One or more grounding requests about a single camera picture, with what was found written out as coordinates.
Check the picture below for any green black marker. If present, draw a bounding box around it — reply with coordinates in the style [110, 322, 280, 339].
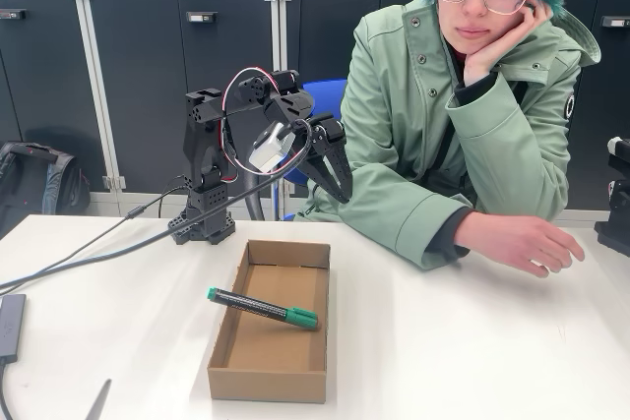
[205, 285, 319, 330]

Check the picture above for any left forearm green sleeve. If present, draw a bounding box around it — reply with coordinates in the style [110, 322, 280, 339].
[445, 70, 582, 222]

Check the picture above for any right forearm green sleeve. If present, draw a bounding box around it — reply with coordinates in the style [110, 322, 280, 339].
[339, 163, 476, 271]

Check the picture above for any person in green jacket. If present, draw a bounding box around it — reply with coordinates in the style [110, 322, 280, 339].
[294, 0, 602, 271]

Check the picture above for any seated person's left hand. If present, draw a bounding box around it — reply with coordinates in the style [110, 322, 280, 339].
[462, 0, 556, 90]

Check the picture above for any seated person's right hand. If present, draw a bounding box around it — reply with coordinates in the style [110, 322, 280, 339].
[455, 215, 587, 279]

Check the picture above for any blue chair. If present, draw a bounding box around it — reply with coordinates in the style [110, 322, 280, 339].
[243, 78, 348, 222]

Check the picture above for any dark grey cabinet door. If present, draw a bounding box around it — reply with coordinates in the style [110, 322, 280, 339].
[81, 0, 277, 193]
[565, 0, 630, 212]
[0, 0, 107, 193]
[284, 0, 429, 155]

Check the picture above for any brown cardboard box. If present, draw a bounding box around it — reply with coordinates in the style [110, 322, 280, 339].
[207, 241, 332, 405]

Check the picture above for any black backpack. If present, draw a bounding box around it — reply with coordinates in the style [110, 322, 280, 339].
[0, 141, 92, 239]

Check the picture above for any grey scissors blade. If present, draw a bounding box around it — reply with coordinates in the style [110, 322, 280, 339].
[84, 379, 113, 420]

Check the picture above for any grey USB hub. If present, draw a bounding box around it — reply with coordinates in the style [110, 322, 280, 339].
[0, 293, 28, 362]

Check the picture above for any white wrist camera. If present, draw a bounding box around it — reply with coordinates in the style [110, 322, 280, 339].
[248, 121, 296, 175]

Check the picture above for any red white servo wire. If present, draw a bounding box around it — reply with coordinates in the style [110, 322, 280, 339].
[220, 67, 312, 176]

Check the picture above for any thin black cable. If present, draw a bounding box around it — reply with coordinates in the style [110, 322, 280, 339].
[0, 186, 191, 293]

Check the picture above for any thick grey camera cable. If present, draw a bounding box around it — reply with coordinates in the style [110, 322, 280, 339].
[0, 119, 314, 293]

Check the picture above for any grey hub cable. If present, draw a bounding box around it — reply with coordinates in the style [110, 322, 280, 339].
[0, 359, 9, 420]

